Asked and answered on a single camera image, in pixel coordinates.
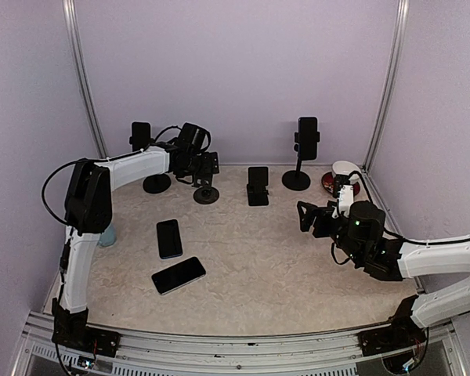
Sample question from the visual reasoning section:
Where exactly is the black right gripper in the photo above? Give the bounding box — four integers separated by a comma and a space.
298, 200, 365, 264

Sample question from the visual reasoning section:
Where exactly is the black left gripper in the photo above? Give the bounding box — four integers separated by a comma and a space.
177, 151, 220, 178

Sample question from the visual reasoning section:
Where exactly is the brown-base plate phone stand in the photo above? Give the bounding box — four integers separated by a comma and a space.
193, 173, 219, 204

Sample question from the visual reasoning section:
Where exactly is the black round-base pole stand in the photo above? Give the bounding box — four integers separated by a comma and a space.
281, 132, 311, 191

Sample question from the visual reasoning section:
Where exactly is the black folding phone stand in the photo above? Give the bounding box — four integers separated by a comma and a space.
246, 166, 269, 207

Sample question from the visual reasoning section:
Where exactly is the black smartphone blue edge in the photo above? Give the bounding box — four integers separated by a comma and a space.
156, 219, 183, 259

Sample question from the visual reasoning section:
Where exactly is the black smartphone silver edge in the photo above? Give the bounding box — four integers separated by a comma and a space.
151, 257, 206, 295

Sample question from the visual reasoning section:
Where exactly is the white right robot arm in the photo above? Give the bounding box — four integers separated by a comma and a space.
297, 201, 470, 348

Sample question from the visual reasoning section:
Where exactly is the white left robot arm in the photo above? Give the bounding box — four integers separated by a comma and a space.
52, 122, 219, 357

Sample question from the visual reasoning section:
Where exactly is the red round saucer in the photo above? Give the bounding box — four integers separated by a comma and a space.
321, 171, 361, 196

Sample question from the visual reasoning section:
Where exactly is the white ceramic bowl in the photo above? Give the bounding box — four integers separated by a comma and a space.
331, 161, 360, 176

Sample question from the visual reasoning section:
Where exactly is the light blue mug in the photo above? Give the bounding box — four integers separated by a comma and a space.
98, 223, 117, 248

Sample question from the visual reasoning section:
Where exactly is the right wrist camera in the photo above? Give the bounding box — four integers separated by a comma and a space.
332, 175, 354, 219

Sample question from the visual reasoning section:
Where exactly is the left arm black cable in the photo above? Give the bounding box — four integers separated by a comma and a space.
42, 125, 212, 353

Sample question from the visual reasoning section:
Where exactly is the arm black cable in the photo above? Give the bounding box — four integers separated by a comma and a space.
331, 170, 470, 267
42, 125, 212, 353

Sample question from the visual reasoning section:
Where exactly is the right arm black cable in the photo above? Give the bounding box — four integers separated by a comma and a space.
331, 170, 470, 267

